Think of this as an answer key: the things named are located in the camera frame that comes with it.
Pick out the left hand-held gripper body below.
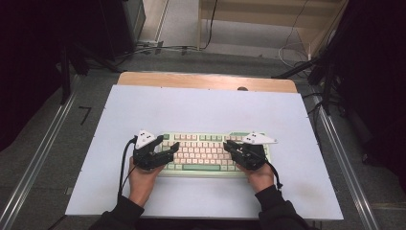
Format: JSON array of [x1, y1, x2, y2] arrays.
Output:
[[131, 128, 170, 172]]

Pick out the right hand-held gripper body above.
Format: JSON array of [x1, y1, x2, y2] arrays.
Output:
[[231, 130, 279, 172]]

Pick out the green and pink keyboard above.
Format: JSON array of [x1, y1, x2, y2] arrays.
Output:
[[156, 130, 272, 178]]

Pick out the person's right hand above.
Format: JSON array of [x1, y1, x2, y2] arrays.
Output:
[[237, 160, 276, 194]]

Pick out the person's left hand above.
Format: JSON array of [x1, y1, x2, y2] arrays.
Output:
[[127, 155, 167, 207]]

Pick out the white table cover board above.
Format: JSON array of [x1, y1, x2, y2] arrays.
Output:
[[64, 84, 345, 221]]

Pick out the black tripod stand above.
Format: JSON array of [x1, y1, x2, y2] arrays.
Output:
[[271, 57, 350, 117]]

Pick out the black metal stand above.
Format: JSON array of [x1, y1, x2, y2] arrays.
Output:
[[58, 43, 120, 105]]

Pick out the black cabinet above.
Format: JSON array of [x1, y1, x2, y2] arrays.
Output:
[[98, 0, 147, 62]]

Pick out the light wooden shelf unit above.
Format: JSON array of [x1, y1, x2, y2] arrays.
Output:
[[195, 0, 350, 60]]

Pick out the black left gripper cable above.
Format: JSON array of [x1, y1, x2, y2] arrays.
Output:
[[117, 136, 139, 201]]

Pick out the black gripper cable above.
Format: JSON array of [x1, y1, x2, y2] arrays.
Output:
[[117, 136, 139, 201], [264, 160, 284, 191]]

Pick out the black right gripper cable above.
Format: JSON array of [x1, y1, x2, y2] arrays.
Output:
[[264, 160, 284, 191]]

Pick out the black floor cable bundle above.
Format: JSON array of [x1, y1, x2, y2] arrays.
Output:
[[114, 43, 199, 60]]

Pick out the aluminium floor rail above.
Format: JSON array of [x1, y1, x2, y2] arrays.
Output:
[[0, 92, 79, 230], [310, 95, 381, 230]]

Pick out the white looped cable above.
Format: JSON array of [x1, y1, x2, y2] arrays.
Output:
[[277, 0, 313, 70]]

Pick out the black hanging cable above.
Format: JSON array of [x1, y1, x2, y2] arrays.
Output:
[[199, 0, 220, 51]]

